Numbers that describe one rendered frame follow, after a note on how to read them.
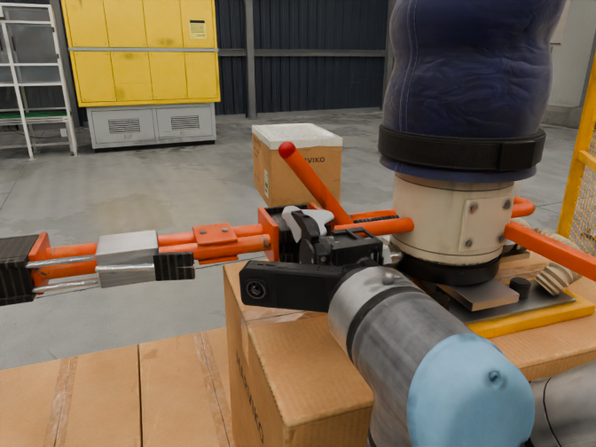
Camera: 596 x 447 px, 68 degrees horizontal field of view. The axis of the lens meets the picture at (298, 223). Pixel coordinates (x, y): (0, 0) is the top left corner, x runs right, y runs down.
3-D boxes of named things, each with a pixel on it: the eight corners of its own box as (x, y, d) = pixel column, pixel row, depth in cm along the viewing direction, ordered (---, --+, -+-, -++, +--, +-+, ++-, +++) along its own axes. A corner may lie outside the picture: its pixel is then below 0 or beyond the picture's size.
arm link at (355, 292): (344, 383, 40) (348, 287, 36) (323, 351, 44) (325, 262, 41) (429, 362, 42) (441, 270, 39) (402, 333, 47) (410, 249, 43)
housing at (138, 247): (160, 259, 60) (156, 228, 58) (162, 281, 54) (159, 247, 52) (104, 266, 58) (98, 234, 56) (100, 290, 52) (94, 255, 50)
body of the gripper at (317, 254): (356, 278, 57) (408, 328, 46) (293, 288, 54) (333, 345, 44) (359, 222, 54) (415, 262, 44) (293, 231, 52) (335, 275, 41)
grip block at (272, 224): (310, 236, 68) (310, 199, 66) (335, 262, 59) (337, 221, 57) (256, 243, 65) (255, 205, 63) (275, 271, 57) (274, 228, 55)
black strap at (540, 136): (467, 137, 79) (471, 114, 78) (584, 165, 58) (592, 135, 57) (352, 145, 72) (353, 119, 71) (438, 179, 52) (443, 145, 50)
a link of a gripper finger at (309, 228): (301, 231, 57) (326, 274, 51) (288, 232, 57) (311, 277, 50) (304, 199, 55) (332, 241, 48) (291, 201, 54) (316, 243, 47)
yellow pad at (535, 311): (539, 285, 75) (545, 258, 73) (594, 316, 66) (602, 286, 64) (356, 320, 64) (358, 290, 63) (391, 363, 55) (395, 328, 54)
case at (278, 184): (254, 184, 300) (251, 125, 286) (310, 181, 310) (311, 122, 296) (271, 213, 246) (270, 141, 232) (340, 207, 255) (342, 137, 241)
